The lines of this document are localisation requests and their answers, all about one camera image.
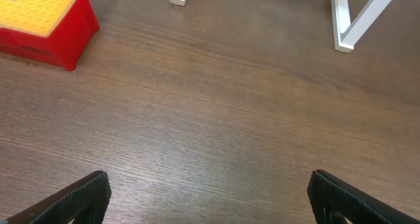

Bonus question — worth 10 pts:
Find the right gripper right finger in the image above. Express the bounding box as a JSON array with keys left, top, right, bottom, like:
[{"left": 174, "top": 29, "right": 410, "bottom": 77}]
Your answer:
[{"left": 306, "top": 169, "right": 420, "bottom": 224}]

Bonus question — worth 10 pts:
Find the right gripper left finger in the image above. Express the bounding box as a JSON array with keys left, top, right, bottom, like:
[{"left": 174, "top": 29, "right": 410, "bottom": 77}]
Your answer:
[{"left": 0, "top": 169, "right": 113, "bottom": 224}]

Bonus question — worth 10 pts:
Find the white and blue stand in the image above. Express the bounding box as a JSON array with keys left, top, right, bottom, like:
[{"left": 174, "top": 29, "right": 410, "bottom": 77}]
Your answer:
[{"left": 168, "top": 0, "right": 403, "bottom": 54}]

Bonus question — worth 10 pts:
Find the red and yellow tip box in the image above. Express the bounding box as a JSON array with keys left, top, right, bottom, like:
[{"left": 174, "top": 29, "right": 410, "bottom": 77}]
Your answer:
[{"left": 0, "top": 0, "right": 121, "bottom": 72}]

